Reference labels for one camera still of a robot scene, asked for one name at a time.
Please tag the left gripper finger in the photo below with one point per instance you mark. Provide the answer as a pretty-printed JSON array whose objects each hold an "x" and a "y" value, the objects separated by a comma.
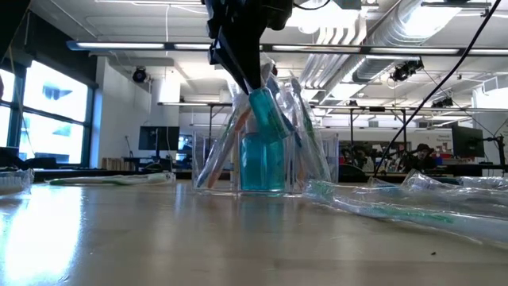
[{"x": 244, "y": 59}]

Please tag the silver ventilation duct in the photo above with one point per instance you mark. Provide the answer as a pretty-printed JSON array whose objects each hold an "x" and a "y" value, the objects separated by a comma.
[{"x": 369, "y": 71}]

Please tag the person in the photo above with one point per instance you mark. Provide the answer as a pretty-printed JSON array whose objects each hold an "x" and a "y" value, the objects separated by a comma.
[{"x": 422, "y": 157}]

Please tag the black computer monitor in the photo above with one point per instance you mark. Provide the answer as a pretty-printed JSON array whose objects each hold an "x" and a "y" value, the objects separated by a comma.
[
  {"x": 158, "y": 138},
  {"x": 467, "y": 142}
]

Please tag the wooden blocks stack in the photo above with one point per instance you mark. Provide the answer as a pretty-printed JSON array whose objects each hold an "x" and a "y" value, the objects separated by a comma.
[{"x": 112, "y": 164}]

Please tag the blue mouthwash bottle white cap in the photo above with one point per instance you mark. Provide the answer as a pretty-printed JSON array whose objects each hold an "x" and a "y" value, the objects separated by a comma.
[
  {"x": 258, "y": 167},
  {"x": 268, "y": 115}
]

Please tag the orange white toothbrush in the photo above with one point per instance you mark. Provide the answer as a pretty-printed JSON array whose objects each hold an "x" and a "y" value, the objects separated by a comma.
[{"x": 230, "y": 139}]

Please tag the white blue toothbrush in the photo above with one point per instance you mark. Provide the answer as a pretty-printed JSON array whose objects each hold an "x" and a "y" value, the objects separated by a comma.
[{"x": 428, "y": 180}]

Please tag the clear acrylic organizer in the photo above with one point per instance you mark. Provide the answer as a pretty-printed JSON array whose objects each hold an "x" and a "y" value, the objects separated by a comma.
[{"x": 329, "y": 151}]

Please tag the black ceiling camera rig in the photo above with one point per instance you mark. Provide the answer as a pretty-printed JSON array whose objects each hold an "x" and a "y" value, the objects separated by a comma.
[{"x": 405, "y": 71}]

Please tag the black aluminium table frame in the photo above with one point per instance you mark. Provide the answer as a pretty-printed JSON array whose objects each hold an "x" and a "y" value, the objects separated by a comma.
[{"x": 186, "y": 175}]

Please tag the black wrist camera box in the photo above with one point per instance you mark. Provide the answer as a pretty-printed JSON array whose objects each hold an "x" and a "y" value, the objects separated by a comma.
[{"x": 282, "y": 14}]

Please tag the ceiling light strip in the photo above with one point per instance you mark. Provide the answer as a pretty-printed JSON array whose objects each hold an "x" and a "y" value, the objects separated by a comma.
[
  {"x": 397, "y": 50},
  {"x": 119, "y": 45}
]

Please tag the large window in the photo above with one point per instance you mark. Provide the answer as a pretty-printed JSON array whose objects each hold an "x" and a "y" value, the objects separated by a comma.
[{"x": 51, "y": 95}]

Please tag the green toothbrush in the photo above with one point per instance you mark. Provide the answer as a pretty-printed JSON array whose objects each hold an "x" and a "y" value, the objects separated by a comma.
[
  {"x": 79, "y": 180},
  {"x": 412, "y": 216},
  {"x": 307, "y": 127}
]

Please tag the black ceiling spotlight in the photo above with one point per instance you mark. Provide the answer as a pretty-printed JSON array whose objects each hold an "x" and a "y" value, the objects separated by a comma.
[{"x": 139, "y": 75}]

